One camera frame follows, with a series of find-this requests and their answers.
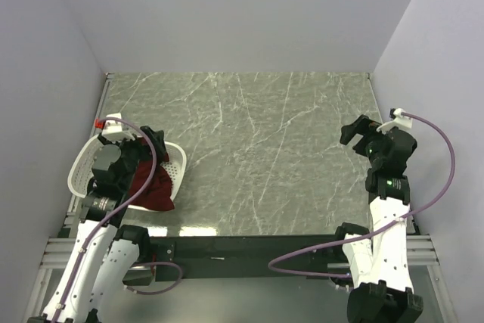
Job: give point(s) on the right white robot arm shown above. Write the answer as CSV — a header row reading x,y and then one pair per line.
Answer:
x,y
382,290

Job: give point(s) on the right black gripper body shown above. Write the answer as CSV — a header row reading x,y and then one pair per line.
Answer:
x,y
370,144

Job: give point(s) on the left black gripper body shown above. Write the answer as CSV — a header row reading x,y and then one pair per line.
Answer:
x,y
131,148

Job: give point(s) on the white perforated plastic basket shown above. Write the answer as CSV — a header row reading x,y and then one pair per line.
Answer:
x,y
174,171

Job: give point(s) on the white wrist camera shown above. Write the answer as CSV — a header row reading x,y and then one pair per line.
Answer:
x,y
114,130
397,120

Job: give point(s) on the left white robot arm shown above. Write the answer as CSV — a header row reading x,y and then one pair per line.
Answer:
x,y
104,248

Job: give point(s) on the aluminium frame rail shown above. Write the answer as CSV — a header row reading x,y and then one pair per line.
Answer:
x,y
418,246

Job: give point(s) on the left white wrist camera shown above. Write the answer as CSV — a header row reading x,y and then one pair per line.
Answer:
x,y
114,130

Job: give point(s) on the dark red t shirt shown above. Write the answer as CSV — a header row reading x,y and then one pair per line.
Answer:
x,y
157,195

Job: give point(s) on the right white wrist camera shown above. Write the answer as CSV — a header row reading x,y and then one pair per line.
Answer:
x,y
397,120

